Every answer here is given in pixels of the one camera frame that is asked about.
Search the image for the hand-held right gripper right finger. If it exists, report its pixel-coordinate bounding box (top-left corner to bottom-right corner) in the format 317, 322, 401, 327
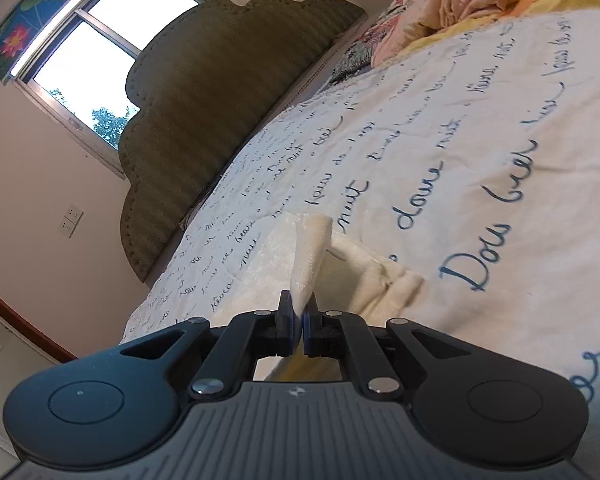
302, 294, 474, 402

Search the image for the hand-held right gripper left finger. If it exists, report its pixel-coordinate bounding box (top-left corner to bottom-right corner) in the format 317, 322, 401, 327
120, 290, 299, 402

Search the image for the cream towel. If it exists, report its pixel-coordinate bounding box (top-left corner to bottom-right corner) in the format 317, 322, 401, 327
219, 212, 426, 386

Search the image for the green scalloped padded headboard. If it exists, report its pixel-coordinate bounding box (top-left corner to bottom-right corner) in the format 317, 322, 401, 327
117, 0, 367, 282

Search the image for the red-brown wooden trim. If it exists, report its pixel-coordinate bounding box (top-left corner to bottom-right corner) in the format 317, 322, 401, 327
0, 279, 79, 362

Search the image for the white script-print bed sheet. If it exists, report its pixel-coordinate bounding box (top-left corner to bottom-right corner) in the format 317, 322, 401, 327
120, 7, 600, 480

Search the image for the white wardrobe with flower decals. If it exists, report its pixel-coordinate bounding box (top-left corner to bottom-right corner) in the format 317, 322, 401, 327
0, 300, 76, 448

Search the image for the pink floral duvet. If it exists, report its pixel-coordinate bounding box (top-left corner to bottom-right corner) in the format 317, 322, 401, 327
330, 0, 600, 86

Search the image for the floral lotus print curtain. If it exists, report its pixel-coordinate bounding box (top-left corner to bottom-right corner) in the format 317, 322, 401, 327
0, 0, 131, 81

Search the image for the window with white frame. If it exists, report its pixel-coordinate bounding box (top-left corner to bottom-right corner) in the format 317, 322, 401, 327
12, 0, 222, 179

